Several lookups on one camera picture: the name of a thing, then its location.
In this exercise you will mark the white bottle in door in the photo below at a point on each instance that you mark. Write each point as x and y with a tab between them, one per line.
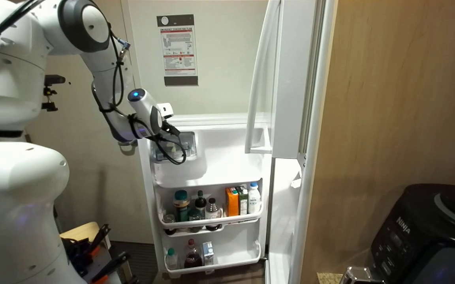
252	198

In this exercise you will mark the orange juice carton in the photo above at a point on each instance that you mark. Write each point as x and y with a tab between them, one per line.
232	203

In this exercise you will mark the black camera on stand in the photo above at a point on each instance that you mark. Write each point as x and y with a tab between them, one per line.
47	91

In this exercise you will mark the dark bottle in door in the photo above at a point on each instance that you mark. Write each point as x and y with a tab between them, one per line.
199	206

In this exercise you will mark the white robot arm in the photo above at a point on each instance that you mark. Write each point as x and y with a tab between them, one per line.
31	176

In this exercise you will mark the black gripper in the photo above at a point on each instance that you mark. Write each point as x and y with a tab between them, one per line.
172	145

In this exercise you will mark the white room door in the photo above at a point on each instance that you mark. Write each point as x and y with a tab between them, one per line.
104	186

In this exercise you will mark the white fridge door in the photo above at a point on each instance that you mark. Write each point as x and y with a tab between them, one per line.
184	246

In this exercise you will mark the red white wall notice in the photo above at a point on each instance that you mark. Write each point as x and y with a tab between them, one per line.
178	50

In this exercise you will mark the white upper freezer door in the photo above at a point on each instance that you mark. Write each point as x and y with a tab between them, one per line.
279	97

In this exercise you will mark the black orange tool clamp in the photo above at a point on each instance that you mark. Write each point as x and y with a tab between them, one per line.
88	252

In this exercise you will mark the black air fryer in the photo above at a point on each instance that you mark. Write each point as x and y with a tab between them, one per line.
415	244

